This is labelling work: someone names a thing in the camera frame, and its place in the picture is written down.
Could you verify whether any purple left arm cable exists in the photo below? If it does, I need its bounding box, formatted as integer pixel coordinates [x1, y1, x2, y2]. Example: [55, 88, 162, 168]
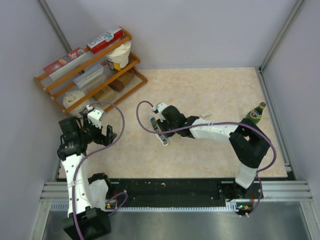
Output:
[71, 100, 129, 240]

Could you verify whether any dark brown box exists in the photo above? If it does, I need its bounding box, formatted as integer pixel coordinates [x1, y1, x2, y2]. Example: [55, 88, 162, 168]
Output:
[108, 72, 134, 92]

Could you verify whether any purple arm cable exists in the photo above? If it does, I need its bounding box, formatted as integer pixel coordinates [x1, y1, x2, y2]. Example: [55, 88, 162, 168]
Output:
[136, 100, 278, 218]
[71, 100, 129, 240]

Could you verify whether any red white wrap box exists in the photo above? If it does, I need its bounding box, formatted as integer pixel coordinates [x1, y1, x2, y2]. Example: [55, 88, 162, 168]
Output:
[43, 47, 89, 81]

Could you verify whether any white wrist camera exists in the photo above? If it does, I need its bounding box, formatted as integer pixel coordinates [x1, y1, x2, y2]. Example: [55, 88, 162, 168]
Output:
[85, 104, 105, 129]
[152, 102, 168, 115]

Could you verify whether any silver foil box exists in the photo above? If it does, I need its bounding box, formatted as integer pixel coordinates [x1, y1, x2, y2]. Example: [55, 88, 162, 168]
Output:
[73, 63, 104, 89]

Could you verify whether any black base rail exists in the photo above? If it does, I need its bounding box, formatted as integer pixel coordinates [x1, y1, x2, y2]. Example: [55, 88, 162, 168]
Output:
[111, 178, 261, 208]

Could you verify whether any small white red packet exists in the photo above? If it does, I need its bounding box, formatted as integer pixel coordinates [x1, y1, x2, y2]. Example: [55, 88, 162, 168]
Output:
[201, 111, 211, 118]

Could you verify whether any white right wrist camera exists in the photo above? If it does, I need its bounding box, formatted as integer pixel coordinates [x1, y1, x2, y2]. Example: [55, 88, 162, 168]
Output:
[152, 102, 168, 115]

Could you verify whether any brown cardboard box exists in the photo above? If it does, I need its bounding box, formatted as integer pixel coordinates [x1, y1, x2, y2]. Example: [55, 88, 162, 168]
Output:
[92, 85, 116, 102]

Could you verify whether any green glass bottle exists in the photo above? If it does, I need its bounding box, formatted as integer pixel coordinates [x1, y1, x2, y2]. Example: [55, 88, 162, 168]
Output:
[245, 102, 267, 125]

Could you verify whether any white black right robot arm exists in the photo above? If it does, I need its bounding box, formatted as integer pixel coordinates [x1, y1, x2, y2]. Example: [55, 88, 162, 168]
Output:
[152, 103, 271, 198]

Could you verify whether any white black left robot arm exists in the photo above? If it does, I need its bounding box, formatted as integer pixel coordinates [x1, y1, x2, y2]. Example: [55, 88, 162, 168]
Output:
[57, 113, 117, 240]

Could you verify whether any orange wooden shelf rack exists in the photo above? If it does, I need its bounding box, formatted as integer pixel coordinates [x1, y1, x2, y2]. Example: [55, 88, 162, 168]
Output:
[35, 27, 148, 116]

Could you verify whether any grey slotted cable duct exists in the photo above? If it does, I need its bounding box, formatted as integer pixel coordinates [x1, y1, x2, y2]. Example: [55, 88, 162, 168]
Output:
[49, 199, 253, 213]

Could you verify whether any red white foil box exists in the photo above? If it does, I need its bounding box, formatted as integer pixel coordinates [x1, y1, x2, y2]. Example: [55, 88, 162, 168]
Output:
[86, 27, 124, 54]

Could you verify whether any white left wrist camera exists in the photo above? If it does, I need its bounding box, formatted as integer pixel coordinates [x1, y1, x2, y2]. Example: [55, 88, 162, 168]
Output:
[85, 104, 105, 129]

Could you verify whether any light blue stapler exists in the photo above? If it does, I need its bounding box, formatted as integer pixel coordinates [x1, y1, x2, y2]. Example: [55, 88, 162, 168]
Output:
[150, 116, 169, 146]

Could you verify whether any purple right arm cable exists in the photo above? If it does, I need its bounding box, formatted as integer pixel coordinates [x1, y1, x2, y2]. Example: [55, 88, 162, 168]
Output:
[136, 100, 278, 218]

